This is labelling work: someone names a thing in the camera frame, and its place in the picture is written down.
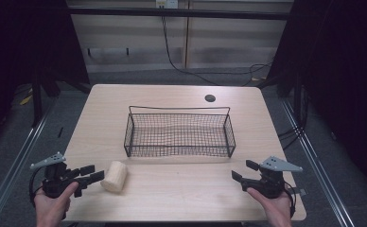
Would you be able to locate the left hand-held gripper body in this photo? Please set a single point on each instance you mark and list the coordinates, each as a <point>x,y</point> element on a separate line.
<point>54,184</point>

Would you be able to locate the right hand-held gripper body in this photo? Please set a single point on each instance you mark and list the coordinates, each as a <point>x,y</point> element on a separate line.
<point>271,186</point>

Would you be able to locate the person's right hand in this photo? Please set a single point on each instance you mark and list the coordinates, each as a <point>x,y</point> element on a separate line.
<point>277,211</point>

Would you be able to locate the person's left hand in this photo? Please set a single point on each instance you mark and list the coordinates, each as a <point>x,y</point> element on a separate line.
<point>50,211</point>

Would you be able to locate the small black floor piece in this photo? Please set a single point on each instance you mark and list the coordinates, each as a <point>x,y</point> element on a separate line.
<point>60,132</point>

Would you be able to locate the black stand leg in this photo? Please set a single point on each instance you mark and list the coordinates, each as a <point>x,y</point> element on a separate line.
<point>37,101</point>

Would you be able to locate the yellow floor tape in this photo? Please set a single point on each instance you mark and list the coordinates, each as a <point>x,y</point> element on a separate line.
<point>26,100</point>

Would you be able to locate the dark curtain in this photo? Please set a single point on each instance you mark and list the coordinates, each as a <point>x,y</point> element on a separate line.
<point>27,44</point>
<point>339,78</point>

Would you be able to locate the metal floor rail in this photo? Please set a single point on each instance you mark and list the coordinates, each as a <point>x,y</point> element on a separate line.
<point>317,170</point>
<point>14,164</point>

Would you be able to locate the black horizontal frame bar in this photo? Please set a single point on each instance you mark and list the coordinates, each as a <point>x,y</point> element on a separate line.
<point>178,13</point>

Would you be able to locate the white wall power outlet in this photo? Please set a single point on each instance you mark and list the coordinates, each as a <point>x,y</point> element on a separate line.
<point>166,3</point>

